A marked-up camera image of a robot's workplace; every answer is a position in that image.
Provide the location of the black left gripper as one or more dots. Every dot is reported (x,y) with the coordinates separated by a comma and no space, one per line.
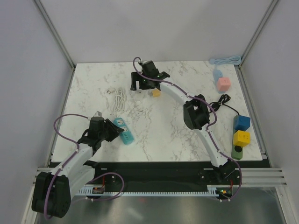
(114,130)

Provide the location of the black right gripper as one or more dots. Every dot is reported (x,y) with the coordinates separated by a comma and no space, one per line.
(135,77)

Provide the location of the teal power strip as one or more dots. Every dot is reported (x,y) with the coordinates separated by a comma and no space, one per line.
(126,136)

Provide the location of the white charger plug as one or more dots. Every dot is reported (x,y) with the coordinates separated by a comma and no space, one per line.
(139,95)

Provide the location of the yellow plug adapter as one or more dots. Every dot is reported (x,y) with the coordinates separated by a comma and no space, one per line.
(156,93)

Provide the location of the blue cube socket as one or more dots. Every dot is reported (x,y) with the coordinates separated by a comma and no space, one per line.
(241,123)

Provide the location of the yellow cube socket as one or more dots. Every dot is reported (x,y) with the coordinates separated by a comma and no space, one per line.
(241,138)

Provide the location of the green power strip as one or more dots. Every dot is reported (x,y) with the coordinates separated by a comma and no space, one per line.
(237,151)

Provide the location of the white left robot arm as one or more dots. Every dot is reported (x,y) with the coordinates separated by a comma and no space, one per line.
(54,190)

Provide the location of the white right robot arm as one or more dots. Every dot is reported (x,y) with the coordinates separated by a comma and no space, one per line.
(195,109)

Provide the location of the pink cube socket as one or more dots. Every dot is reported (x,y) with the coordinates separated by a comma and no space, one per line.
(223,84)

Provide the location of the light blue power strip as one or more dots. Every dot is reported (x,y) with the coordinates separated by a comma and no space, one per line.
(217,74)

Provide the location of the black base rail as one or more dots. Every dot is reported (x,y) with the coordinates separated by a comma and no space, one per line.
(167,176)

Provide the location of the white cable duct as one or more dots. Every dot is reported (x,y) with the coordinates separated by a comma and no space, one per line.
(95,190)

